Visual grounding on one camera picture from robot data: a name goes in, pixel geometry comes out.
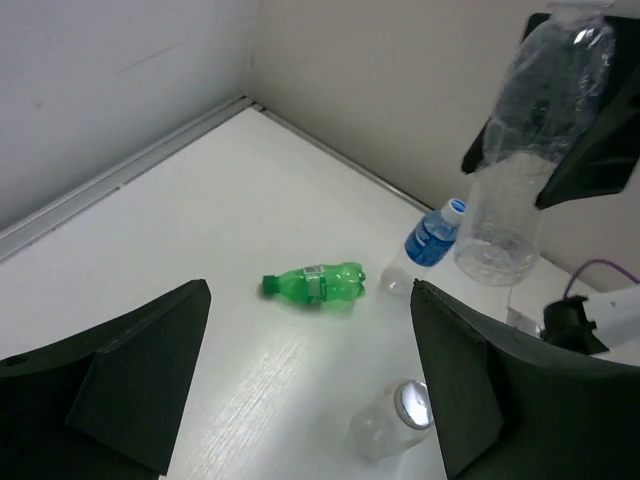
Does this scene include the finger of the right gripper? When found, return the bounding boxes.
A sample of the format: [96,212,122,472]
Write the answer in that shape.
[535,16,639,209]
[461,12,551,174]

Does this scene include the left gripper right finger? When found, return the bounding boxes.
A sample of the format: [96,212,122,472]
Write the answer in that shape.
[410,281,639,479]

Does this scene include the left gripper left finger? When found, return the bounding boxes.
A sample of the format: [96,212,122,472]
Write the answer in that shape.
[1,279,210,479]

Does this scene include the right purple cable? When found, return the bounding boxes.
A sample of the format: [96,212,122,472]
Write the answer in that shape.
[562,258,640,301]

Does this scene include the red label clear bottle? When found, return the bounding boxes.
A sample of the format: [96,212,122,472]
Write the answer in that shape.
[453,1,615,287]

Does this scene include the blue label water bottle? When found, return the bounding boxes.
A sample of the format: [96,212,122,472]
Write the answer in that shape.
[381,198,467,297]

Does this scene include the aluminium frame rail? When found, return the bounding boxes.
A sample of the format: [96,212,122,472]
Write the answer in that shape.
[0,97,261,261]

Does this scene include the clear jar silver lid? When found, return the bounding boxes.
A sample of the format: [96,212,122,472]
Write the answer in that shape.
[349,380,435,462]

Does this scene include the green plastic bottle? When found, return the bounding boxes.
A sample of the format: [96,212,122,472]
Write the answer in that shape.
[256,262,366,318]

